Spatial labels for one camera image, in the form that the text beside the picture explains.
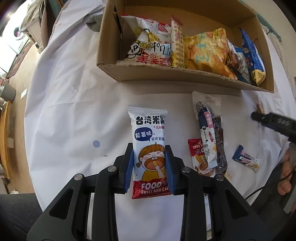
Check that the white side cabinet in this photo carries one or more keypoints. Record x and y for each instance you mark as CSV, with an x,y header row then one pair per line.
x,y
34,27

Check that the small blue and white candy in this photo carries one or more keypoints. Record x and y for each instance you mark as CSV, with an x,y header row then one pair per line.
x,y
246,158

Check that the person's leg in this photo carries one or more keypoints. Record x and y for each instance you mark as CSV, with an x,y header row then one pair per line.
x,y
16,217

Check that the blue and white snack pouch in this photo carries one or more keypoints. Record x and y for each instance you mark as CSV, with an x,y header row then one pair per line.
x,y
242,69

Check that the yellow checked wafer packet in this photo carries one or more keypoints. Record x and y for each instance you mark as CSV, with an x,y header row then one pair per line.
x,y
178,46

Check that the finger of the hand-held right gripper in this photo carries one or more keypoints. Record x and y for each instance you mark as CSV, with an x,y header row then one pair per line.
x,y
270,118
281,131

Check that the blue snack packet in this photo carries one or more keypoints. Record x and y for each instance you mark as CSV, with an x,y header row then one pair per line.
x,y
251,53

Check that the rice cake packet girl cartoon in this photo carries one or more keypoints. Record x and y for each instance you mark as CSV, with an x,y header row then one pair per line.
x,y
149,139

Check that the teal cushion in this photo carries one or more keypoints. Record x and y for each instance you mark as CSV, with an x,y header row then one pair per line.
x,y
270,26

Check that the brown cardboard box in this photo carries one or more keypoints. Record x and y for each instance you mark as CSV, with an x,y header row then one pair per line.
x,y
111,46

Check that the brown and white snack packet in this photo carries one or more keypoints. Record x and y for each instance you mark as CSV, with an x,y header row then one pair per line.
x,y
232,59

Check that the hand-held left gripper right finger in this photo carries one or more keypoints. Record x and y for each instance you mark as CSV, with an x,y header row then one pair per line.
x,y
169,171

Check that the white chip bag red logo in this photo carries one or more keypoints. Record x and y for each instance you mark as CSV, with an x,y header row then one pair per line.
x,y
159,26

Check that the grey cloth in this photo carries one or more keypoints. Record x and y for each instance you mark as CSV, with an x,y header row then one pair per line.
x,y
93,22

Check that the dark snack packet pink label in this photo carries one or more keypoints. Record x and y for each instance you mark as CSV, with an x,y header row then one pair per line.
x,y
217,139

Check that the white paper sheet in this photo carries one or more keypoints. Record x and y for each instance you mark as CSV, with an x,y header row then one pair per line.
x,y
23,94

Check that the grey round sticker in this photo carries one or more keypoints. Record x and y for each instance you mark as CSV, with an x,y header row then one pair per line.
x,y
96,144

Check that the wooden stool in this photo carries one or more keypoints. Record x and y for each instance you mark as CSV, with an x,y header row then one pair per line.
x,y
5,139

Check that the rice cake packet bowl picture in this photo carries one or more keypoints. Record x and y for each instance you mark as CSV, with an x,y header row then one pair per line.
x,y
196,155

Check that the clear white snack packet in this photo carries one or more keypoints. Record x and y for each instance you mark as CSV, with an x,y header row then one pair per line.
x,y
207,98

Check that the grey trash bin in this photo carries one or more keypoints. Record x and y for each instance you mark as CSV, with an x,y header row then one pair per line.
x,y
7,91

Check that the yellow snack bag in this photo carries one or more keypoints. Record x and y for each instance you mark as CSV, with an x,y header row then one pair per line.
x,y
208,53

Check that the brown floor rug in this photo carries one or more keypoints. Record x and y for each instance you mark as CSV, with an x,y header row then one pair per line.
x,y
20,58

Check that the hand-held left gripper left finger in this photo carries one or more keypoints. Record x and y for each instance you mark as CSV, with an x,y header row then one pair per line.
x,y
129,171

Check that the person's right hand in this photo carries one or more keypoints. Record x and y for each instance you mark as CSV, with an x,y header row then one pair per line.
x,y
288,171

